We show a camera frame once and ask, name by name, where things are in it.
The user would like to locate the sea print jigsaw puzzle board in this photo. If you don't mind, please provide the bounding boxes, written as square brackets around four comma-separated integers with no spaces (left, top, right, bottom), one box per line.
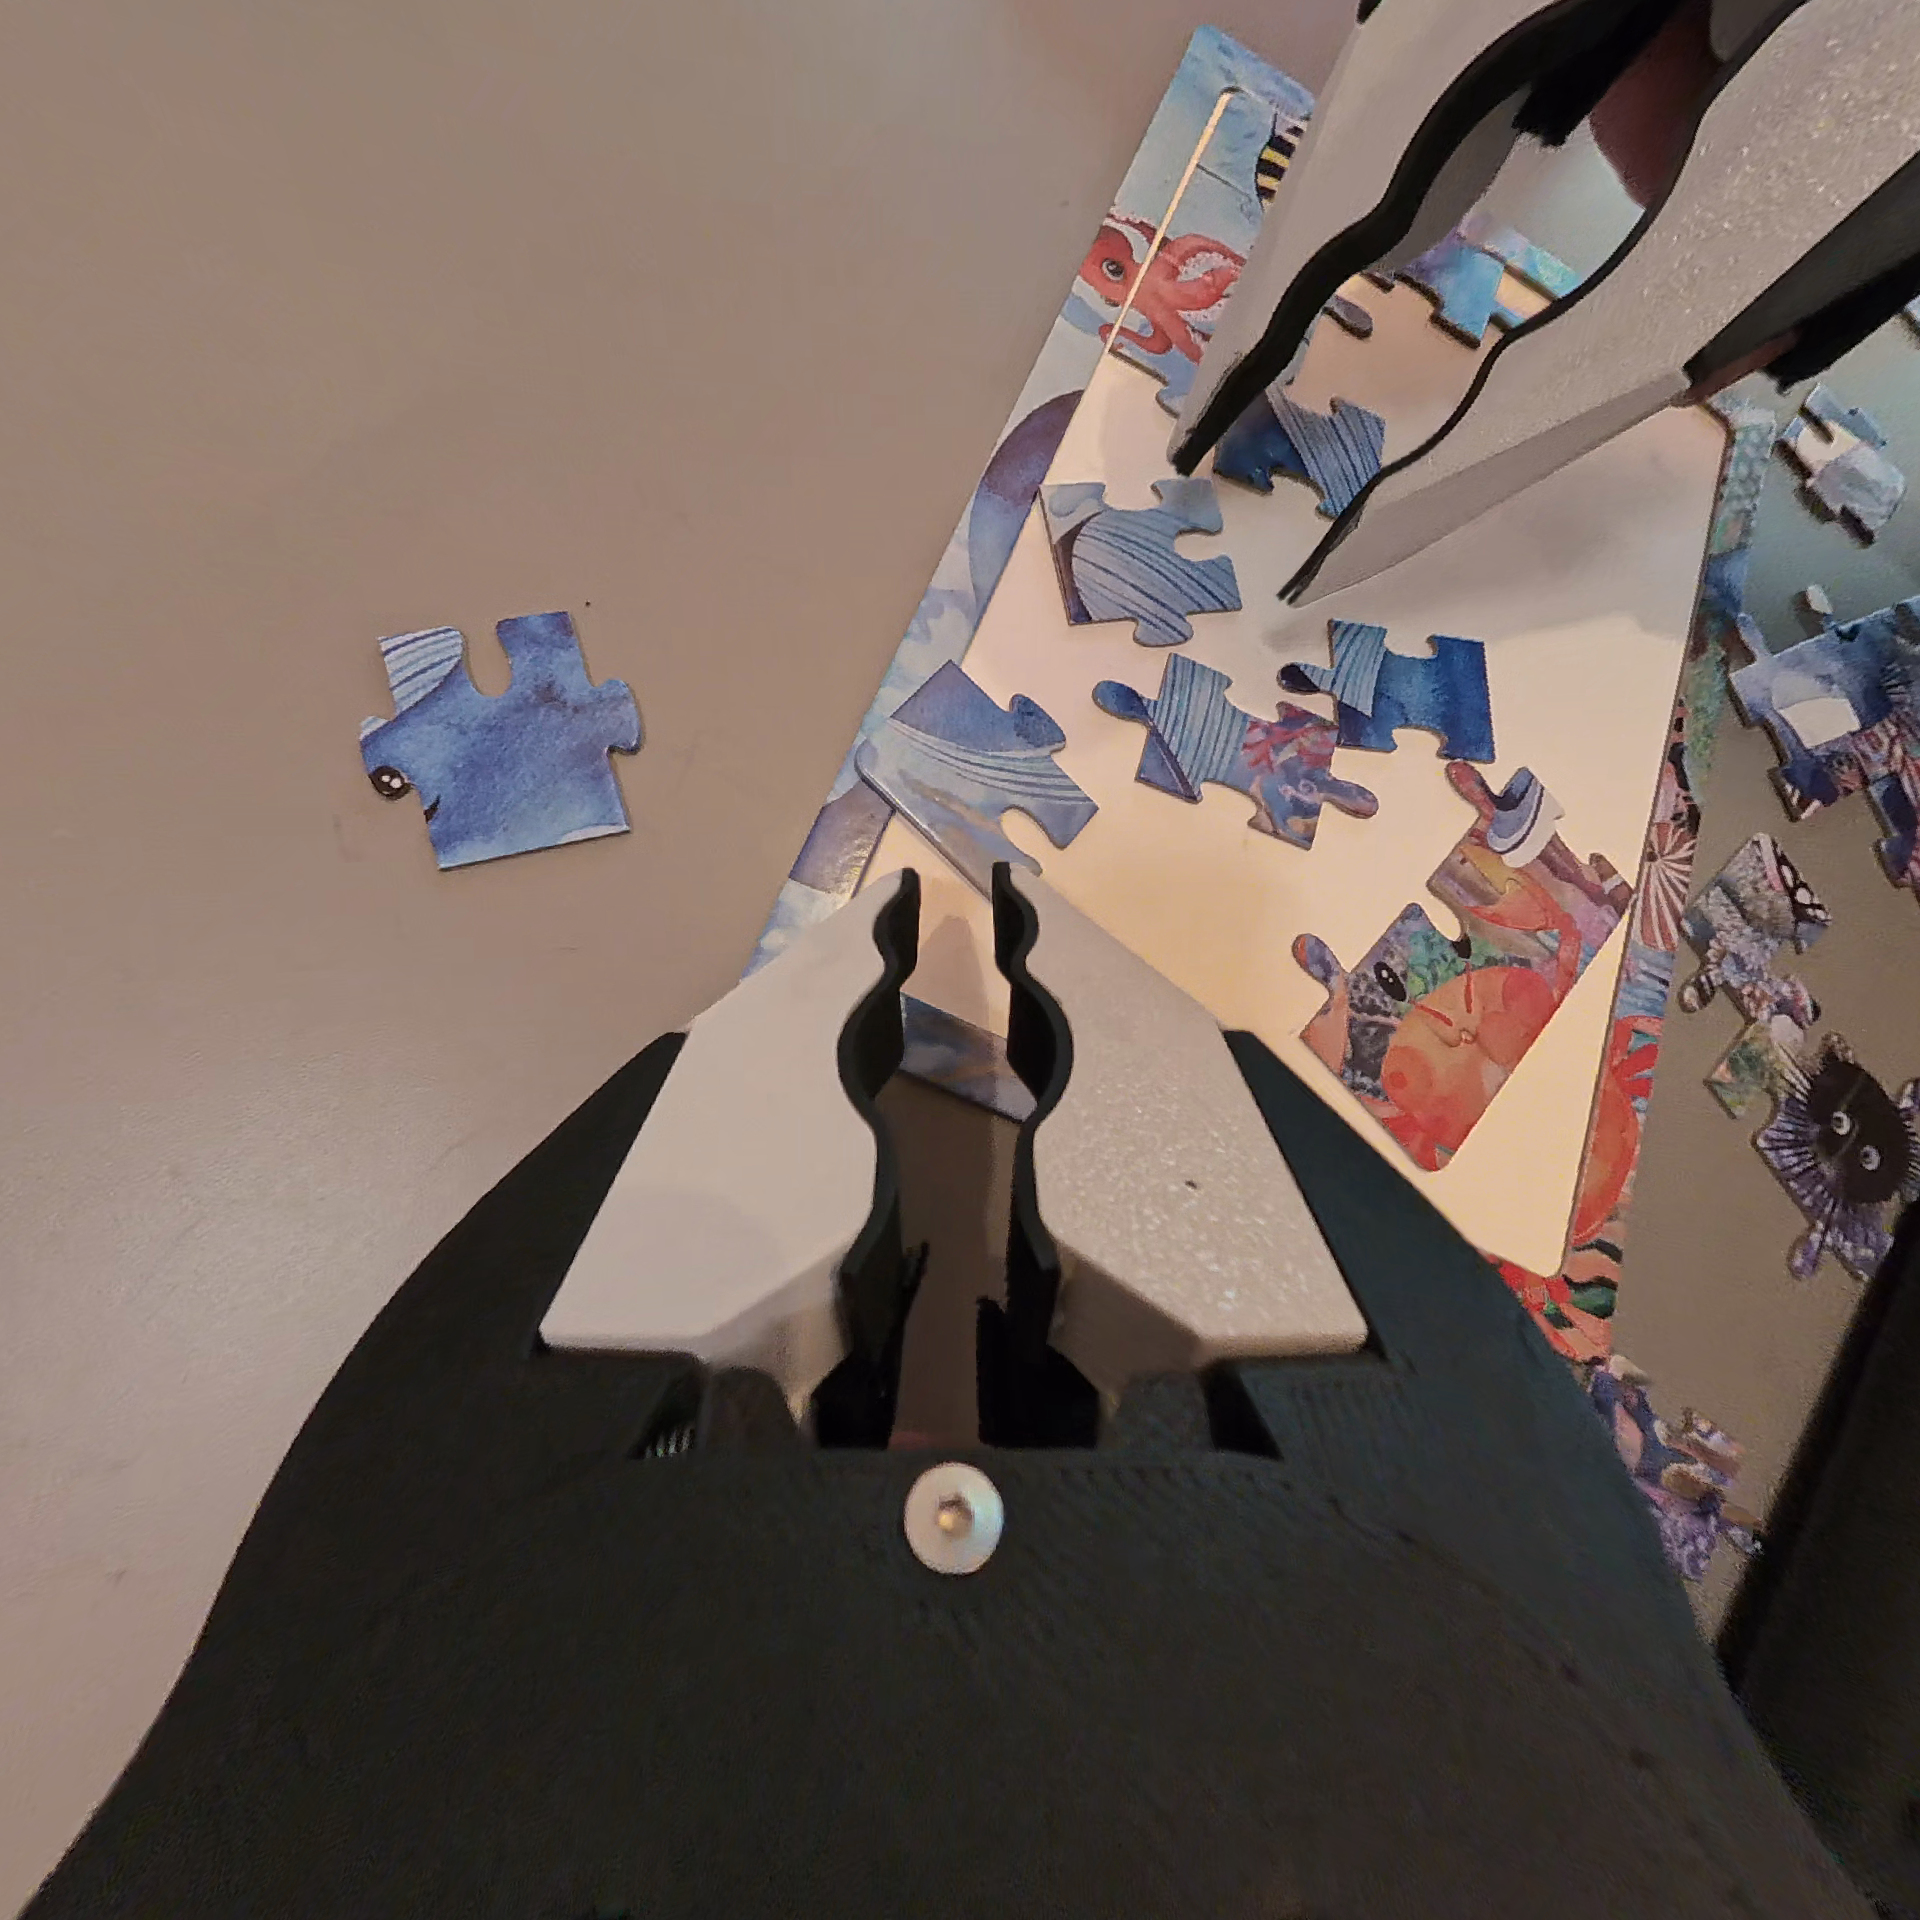
[741,25,1772,1365]

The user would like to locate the pale striped whale fin piece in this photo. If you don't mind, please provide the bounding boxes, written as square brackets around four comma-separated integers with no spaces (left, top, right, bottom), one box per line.
[1041,476,1248,631]

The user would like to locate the dark blue whale eye piece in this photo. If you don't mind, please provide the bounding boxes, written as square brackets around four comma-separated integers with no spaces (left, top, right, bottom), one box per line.
[357,609,644,871]

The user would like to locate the striped fish puzzle piece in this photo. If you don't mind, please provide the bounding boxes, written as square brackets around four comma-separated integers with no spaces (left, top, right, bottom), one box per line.
[1223,91,1313,211]

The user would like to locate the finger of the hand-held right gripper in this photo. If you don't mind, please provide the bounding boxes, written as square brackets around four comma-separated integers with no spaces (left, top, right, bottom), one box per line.
[1281,0,1920,609]
[1171,0,1592,476]

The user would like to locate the pink coral seahorse puzzle piece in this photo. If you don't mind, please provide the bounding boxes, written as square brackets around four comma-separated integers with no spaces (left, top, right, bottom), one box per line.
[1223,712,1383,851]

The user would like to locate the red octopus head puzzle piece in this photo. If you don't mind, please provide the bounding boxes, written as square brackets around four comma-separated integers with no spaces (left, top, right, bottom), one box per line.
[1138,232,1253,426]

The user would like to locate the grey blue white puzzle piece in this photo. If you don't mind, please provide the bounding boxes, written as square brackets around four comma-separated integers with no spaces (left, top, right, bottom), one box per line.
[1726,592,1920,889]

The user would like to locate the purple blue edge puzzle piece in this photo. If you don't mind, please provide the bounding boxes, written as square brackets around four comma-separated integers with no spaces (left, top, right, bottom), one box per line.
[1402,210,1592,350]

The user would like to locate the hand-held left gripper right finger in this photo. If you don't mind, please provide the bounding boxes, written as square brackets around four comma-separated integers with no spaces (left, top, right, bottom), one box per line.
[977,866,1372,1449]

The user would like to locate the striped whale belly puzzle piece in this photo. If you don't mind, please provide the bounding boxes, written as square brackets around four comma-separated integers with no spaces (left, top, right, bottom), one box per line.
[1092,650,1253,803]

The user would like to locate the dark blue striped whale piece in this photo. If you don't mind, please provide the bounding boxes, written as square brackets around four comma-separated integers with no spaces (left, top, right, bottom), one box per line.
[1212,386,1393,523]

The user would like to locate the joined orange crab puzzle pieces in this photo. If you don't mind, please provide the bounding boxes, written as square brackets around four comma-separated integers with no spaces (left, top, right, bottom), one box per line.
[1294,761,1637,1173]

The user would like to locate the dark blue striped puzzle piece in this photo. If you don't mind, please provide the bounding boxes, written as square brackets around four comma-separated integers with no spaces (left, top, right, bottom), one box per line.
[1281,618,1504,770]

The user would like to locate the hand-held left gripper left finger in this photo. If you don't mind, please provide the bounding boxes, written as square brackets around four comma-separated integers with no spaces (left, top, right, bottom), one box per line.
[536,866,926,1449]

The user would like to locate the blue swoosh corner puzzle piece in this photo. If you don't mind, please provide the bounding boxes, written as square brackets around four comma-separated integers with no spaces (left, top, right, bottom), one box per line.
[852,660,1103,873]

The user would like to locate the black spiny fish puzzle piece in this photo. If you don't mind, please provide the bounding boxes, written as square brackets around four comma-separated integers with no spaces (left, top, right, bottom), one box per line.
[1706,1019,1920,1280]

